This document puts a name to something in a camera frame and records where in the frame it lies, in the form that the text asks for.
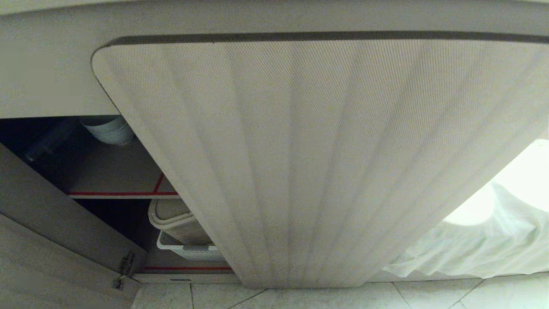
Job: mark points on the grey cabinet shelf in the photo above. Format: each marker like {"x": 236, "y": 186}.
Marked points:
{"x": 116, "y": 169}

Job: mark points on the grey wooden cabinet door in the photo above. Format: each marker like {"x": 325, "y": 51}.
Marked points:
{"x": 47, "y": 240}

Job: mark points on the white ribbed mesh mat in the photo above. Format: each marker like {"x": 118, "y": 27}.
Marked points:
{"x": 309, "y": 163}

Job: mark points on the beige lidded container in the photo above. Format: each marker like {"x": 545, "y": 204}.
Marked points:
{"x": 178, "y": 223}

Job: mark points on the red tape strip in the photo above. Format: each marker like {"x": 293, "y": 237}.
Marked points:
{"x": 188, "y": 268}
{"x": 120, "y": 193}
{"x": 158, "y": 183}

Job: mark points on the white plastic bin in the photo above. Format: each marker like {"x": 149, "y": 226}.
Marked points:
{"x": 188, "y": 252}

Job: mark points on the stack of white bowls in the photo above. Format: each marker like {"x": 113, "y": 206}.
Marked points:
{"x": 110, "y": 131}

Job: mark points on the metal door hinge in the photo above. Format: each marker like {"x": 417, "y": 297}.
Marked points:
{"x": 125, "y": 266}

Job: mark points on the clear drinking glass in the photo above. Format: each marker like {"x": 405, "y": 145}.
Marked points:
{"x": 45, "y": 143}

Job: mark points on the white cloth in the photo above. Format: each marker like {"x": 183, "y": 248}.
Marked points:
{"x": 493, "y": 244}

